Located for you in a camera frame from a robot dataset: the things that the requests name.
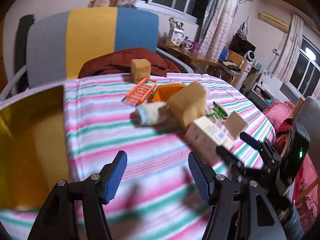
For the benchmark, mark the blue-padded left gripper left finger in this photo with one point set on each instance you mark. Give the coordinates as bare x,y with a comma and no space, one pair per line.
57,217

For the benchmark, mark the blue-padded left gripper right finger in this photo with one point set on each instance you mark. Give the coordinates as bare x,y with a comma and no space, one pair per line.
240,210

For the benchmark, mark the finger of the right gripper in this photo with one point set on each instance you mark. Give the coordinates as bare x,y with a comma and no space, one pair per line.
257,145
229,159

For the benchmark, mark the cream cardboard box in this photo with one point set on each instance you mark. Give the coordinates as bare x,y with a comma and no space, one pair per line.
235,124
204,135

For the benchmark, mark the large tan sponge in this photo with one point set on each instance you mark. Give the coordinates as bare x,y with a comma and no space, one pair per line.
188,104

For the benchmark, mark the cream blue knitted sock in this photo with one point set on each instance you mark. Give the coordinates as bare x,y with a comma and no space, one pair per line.
150,114

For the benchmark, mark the orange plastic rack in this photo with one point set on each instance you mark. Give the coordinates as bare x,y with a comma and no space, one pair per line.
140,92

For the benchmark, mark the pink bedding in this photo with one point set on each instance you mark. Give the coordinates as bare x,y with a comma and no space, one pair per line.
306,186

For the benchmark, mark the green cracker packet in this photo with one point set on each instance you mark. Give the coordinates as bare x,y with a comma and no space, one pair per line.
216,112

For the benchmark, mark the gold storage tin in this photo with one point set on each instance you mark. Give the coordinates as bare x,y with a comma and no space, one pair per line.
33,149

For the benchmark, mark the striped pink green tablecloth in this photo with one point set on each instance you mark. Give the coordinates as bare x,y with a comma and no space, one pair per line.
157,197

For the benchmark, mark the wooden desk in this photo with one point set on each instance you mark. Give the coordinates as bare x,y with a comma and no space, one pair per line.
200,63

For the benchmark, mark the right window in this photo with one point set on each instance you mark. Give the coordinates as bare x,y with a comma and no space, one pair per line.
305,75

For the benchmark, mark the orange snack packet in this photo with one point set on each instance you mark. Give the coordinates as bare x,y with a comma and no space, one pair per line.
164,92

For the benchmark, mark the white mug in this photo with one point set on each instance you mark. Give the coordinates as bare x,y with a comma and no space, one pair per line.
187,45

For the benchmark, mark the small tan sponge cube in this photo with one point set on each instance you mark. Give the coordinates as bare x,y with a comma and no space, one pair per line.
140,69

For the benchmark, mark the white pen holder box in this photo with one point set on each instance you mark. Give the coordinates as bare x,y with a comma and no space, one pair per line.
176,33

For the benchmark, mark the pink floral curtain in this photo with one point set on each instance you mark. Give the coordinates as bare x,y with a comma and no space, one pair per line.
218,29

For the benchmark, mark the dark red jacket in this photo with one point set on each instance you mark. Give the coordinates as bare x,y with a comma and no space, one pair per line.
120,62

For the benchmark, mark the grey yellow blue chair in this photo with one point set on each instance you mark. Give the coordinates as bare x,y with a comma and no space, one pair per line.
58,46

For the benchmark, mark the wall air conditioner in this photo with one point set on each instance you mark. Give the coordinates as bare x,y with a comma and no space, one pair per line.
274,21

